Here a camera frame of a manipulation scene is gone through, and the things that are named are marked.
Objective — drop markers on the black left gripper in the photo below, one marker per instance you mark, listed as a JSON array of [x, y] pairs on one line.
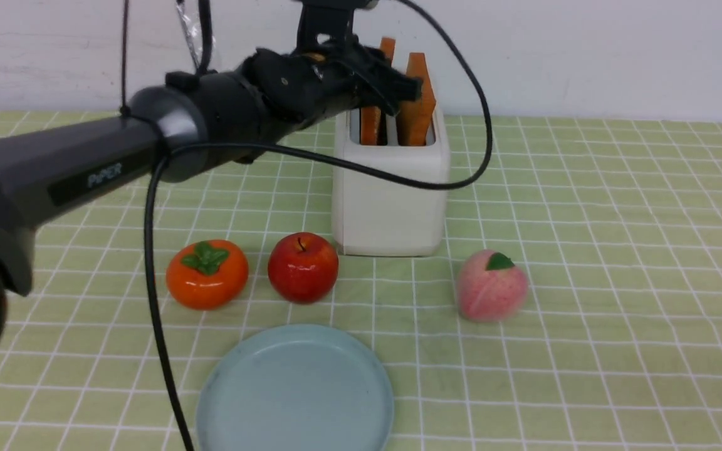
[[328, 71]]

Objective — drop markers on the toast slice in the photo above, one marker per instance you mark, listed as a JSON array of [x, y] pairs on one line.
[[415, 117], [372, 122]]

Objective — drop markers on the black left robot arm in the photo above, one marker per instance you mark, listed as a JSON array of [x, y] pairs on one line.
[[226, 115]]

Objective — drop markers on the white toaster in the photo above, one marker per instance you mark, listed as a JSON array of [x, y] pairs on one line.
[[372, 217]]

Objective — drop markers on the red apple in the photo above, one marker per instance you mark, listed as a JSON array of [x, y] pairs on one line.
[[303, 267]]

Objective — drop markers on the pink peach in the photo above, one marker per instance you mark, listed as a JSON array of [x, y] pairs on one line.
[[490, 287]]

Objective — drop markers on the orange persimmon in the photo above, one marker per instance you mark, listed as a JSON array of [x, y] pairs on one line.
[[207, 275]]

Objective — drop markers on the green checkered tablecloth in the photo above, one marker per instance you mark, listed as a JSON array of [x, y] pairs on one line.
[[618, 345]]

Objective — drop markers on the light blue plate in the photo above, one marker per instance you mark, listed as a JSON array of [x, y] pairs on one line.
[[297, 387]]

